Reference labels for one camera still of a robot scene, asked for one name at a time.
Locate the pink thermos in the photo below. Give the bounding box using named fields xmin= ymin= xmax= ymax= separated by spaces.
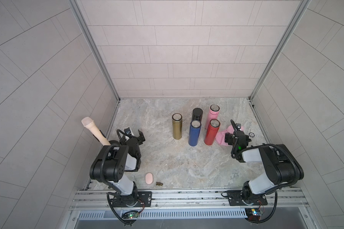
xmin=205 ymin=105 xmax=220 ymax=129

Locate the blue thermos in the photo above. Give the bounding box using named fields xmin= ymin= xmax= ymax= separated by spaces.
xmin=188 ymin=120 xmax=201 ymax=147

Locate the black thermos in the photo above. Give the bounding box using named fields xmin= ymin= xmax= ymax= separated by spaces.
xmin=192 ymin=108 xmax=203 ymax=122

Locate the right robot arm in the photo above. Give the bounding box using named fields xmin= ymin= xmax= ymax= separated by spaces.
xmin=225 ymin=131 xmax=304 ymax=206

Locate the pink oval soap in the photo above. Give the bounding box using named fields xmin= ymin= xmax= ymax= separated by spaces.
xmin=145 ymin=173 xmax=153 ymax=185

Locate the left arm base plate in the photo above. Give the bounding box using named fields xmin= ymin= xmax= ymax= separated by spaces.
xmin=110 ymin=191 xmax=152 ymax=208

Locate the right circuit board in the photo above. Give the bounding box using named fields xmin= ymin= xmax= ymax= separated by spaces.
xmin=245 ymin=208 xmax=262 ymax=222

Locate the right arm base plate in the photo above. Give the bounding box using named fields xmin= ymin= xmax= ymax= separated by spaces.
xmin=222 ymin=190 xmax=268 ymax=206

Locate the gold thermos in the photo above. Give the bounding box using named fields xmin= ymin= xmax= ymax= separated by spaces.
xmin=172 ymin=113 xmax=183 ymax=140

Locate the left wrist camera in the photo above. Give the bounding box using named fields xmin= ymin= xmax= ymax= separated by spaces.
xmin=124 ymin=127 xmax=133 ymax=141

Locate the beige microphone-shaped holder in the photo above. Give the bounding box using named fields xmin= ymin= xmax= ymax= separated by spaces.
xmin=81 ymin=117 xmax=111 ymax=146

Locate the circuit board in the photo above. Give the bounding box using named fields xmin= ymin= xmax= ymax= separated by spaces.
xmin=122 ymin=210 xmax=140 ymax=220
xmin=245 ymin=208 xmax=262 ymax=222

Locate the pink cloth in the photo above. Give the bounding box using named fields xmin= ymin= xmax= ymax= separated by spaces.
xmin=215 ymin=126 xmax=245 ymax=146

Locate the red thermos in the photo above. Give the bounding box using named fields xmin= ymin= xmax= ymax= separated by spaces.
xmin=204 ymin=119 xmax=220 ymax=146

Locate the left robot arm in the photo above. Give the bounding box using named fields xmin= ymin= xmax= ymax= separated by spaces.
xmin=89 ymin=128 xmax=145 ymax=207

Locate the aluminium front rail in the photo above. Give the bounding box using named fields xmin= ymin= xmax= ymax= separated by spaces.
xmin=70 ymin=187 xmax=309 ymax=212

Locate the left circuit board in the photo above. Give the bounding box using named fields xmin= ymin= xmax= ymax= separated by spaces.
xmin=122 ymin=210 xmax=140 ymax=220

